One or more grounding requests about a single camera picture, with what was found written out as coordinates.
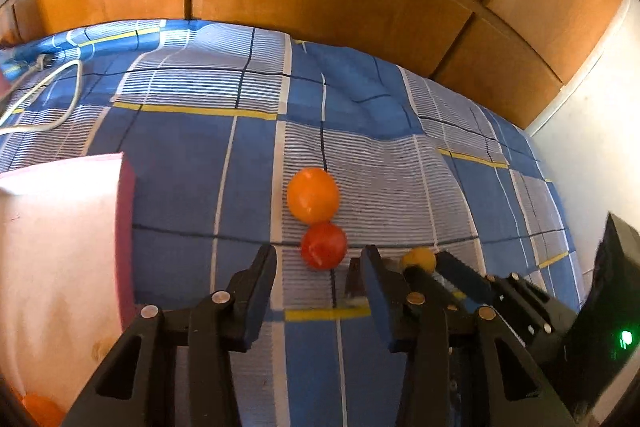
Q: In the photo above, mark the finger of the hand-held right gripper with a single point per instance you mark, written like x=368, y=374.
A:
x=430, y=287
x=465, y=274

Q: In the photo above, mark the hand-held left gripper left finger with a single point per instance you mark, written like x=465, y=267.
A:
x=260, y=302

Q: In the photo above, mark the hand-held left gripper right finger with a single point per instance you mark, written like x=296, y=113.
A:
x=382, y=302

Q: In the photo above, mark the small yellow fruit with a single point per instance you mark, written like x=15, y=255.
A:
x=421, y=259

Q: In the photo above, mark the red tomato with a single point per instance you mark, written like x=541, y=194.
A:
x=323, y=246

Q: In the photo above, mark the pink shallow box tray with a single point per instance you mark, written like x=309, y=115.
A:
x=55, y=267

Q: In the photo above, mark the orange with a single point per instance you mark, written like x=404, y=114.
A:
x=42, y=411
x=313, y=195

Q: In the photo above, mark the dark purple fruit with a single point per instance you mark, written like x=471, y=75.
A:
x=356, y=279

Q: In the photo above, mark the blue checkered bed sheet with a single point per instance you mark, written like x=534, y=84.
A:
x=350, y=132

